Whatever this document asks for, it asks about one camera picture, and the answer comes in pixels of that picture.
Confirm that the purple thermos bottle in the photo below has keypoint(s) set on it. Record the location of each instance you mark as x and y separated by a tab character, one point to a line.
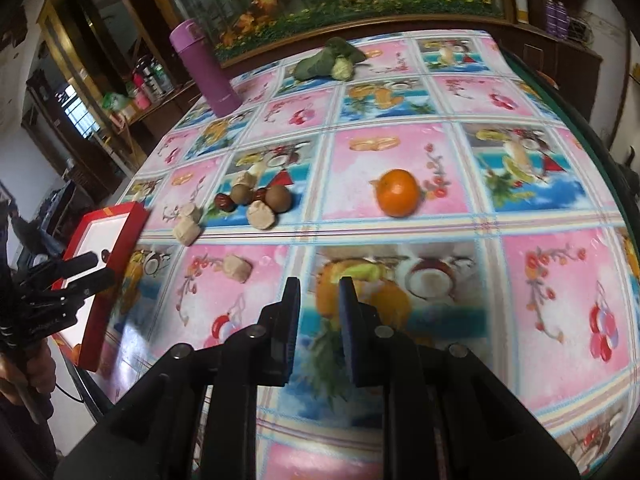
205	67

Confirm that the orange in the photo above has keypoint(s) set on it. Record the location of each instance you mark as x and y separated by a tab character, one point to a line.
397	192

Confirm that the black thermos pot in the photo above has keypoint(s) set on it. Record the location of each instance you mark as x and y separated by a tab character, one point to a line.
147	67

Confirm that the printed pink tablecloth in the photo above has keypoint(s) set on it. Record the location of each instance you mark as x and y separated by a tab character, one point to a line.
375	260

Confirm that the green leafy vegetable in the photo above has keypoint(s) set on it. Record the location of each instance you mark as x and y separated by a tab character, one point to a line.
320	62

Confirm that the green plastic bag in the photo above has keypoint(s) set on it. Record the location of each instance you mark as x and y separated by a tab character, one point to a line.
112	102

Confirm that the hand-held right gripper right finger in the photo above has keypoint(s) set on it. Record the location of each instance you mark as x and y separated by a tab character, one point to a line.
350	332

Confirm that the person's left hand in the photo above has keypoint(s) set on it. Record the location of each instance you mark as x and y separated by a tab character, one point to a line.
35	377

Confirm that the brown longan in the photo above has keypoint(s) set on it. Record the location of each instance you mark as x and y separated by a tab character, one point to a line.
240	193
278	195

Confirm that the wooden sideboard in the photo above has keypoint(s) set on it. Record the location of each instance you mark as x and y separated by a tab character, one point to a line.
550	65

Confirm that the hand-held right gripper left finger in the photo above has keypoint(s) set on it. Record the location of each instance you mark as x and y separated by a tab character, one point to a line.
291	327

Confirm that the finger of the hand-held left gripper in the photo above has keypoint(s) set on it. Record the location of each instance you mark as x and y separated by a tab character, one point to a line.
92	284
80	263

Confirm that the red date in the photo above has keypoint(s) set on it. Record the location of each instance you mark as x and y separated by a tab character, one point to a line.
260	194
221	203
104	255

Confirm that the pink bottle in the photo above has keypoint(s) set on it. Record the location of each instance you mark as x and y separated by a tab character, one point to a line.
141	95

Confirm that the beige pastry piece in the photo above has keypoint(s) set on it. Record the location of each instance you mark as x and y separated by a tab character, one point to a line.
186	234
261	214
190	213
237	268

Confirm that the purple bottles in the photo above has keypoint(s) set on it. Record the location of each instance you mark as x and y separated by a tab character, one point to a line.
556	17

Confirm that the person's left forearm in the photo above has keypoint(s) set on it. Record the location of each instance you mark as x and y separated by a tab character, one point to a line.
20	450

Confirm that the red box tray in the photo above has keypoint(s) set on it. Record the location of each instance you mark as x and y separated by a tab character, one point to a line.
125	245

